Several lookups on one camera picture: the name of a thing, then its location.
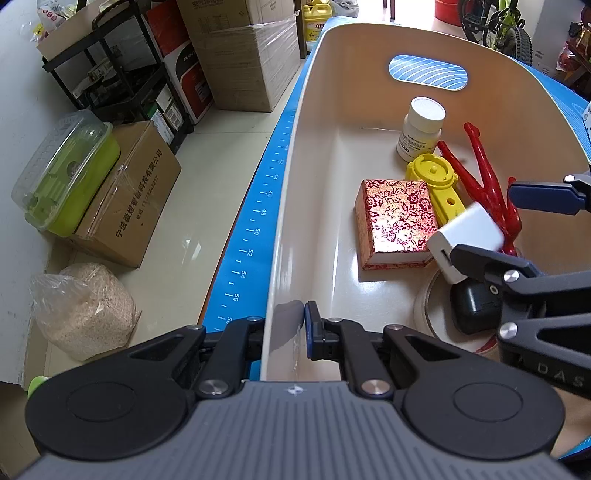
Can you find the white tape roll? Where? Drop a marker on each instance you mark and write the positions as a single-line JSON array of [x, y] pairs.
[[427, 304]]

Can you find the green round disc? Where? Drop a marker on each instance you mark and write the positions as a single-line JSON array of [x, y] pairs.
[[38, 386]]

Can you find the blue silicone mat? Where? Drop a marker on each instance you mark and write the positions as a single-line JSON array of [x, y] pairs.
[[258, 217]]

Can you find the large film-wrapped cardboard box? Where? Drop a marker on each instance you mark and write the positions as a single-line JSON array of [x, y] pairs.
[[244, 60]]

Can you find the red floral box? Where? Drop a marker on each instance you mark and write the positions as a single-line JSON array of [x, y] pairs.
[[397, 221]]

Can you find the bicycle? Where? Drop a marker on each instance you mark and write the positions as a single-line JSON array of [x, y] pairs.
[[503, 27]]

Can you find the black metal rack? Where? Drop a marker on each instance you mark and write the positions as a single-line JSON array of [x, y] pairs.
[[124, 78]]

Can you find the red toy figure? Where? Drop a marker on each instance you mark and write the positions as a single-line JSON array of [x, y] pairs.
[[485, 184]]

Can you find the beige plastic storage basket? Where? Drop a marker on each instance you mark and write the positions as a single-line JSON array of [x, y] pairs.
[[314, 207]]

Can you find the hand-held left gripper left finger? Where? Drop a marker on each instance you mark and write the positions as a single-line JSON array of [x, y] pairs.
[[240, 337]]

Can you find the red bucket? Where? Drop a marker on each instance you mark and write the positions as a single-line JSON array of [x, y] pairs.
[[447, 10]]

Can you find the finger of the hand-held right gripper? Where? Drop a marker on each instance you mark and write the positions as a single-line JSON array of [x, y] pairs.
[[545, 197], [489, 265]]

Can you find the black earbud case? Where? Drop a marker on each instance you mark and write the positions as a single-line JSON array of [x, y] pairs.
[[475, 307]]

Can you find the yellow plastic toy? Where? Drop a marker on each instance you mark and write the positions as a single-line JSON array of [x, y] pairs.
[[431, 173]]

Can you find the red and white carton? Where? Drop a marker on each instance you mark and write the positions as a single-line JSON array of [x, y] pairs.
[[184, 69]]

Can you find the white charger plug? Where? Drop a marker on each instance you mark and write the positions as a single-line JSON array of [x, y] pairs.
[[466, 235]]

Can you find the small cardboard box on rack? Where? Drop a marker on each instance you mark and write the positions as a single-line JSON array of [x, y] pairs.
[[69, 32]]

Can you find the yellow bottle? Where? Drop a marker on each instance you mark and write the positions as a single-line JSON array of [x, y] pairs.
[[316, 21]]

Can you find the green container with clear lid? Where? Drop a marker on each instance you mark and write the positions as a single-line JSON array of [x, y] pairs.
[[64, 180]]

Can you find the white pill bottle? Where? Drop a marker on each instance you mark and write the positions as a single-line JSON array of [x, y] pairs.
[[425, 124]]

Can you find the white chest freezer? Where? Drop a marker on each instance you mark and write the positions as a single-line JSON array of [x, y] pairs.
[[549, 46]]

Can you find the cardboard box with black print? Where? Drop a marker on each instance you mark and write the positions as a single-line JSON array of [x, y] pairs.
[[134, 198]]

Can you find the clear bag of grain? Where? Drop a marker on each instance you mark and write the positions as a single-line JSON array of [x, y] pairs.
[[83, 309]]

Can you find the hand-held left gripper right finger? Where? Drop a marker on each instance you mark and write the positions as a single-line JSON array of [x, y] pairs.
[[315, 332]]

